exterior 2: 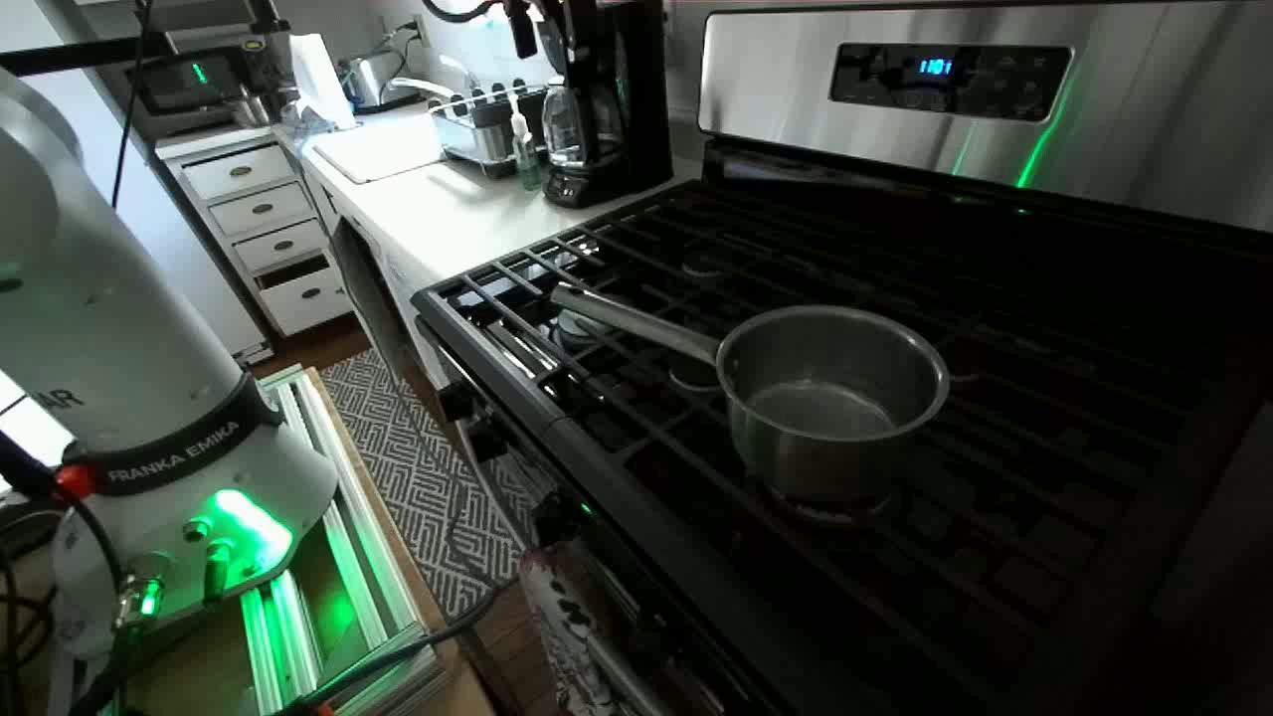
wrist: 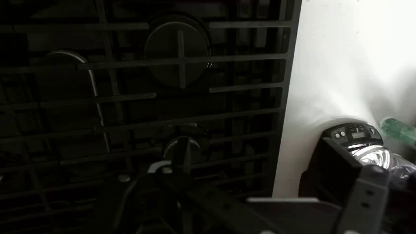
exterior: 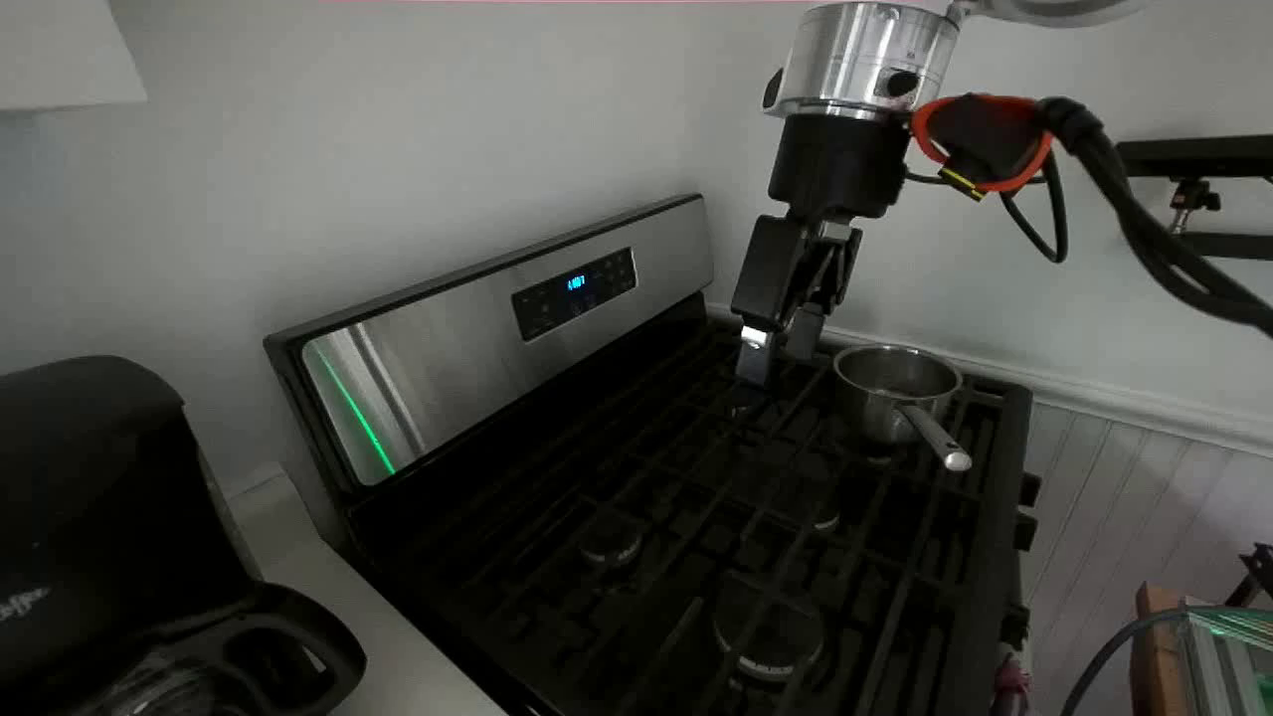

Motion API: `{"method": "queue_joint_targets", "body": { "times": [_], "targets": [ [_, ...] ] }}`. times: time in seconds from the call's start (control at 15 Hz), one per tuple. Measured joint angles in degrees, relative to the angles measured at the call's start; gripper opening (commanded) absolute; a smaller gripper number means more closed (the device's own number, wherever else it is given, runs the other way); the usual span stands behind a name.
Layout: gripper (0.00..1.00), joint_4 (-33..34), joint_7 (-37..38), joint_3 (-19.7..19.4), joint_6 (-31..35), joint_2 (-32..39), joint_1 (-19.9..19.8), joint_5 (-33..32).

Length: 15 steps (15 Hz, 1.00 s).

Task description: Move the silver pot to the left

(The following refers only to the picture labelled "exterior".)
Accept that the white wall cabinet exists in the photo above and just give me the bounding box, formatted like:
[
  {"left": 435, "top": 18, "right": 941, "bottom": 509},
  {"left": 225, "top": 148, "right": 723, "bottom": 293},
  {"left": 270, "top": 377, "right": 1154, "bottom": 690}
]
[{"left": 0, "top": 0, "right": 149, "bottom": 111}]

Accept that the wooden box with cables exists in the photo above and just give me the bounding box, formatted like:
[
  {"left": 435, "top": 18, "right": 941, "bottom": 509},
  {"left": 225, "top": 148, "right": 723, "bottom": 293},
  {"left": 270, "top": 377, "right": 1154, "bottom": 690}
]
[{"left": 1060, "top": 539, "right": 1273, "bottom": 716}]

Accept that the orange cable loop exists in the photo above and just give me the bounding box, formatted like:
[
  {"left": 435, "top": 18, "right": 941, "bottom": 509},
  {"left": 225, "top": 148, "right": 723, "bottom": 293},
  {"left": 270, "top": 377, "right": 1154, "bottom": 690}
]
[{"left": 907, "top": 92, "right": 1060, "bottom": 197}]

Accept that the small silver pot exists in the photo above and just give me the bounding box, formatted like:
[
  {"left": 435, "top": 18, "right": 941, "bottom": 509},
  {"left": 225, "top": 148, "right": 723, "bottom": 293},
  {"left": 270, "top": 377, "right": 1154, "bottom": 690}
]
[{"left": 831, "top": 347, "right": 975, "bottom": 473}]

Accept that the black coffee maker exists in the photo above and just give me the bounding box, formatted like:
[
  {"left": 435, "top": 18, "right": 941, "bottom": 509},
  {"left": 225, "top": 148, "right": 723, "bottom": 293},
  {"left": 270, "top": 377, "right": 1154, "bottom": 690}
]
[{"left": 0, "top": 354, "right": 368, "bottom": 716}]

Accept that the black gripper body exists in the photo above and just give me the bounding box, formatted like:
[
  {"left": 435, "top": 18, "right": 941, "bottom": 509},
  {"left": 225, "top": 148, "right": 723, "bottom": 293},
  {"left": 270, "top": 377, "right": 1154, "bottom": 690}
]
[{"left": 734, "top": 114, "right": 907, "bottom": 331}]

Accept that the front burner cap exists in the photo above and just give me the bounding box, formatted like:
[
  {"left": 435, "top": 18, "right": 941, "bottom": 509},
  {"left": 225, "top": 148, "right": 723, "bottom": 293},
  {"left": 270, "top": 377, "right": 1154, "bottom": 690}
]
[{"left": 714, "top": 588, "right": 824, "bottom": 684}]

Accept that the stainless stove control panel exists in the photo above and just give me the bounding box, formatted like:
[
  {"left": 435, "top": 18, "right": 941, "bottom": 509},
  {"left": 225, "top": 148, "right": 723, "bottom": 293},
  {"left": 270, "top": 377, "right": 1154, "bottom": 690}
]
[{"left": 300, "top": 197, "right": 714, "bottom": 484}]

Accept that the black wall bracket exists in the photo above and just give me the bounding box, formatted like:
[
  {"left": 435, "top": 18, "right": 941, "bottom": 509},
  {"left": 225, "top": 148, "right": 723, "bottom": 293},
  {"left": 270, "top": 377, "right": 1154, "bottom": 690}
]
[{"left": 1118, "top": 136, "right": 1273, "bottom": 257}]

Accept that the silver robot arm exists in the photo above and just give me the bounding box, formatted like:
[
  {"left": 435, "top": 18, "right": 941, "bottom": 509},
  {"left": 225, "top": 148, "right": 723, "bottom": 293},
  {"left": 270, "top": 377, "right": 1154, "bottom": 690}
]
[{"left": 734, "top": 0, "right": 1129, "bottom": 387}]

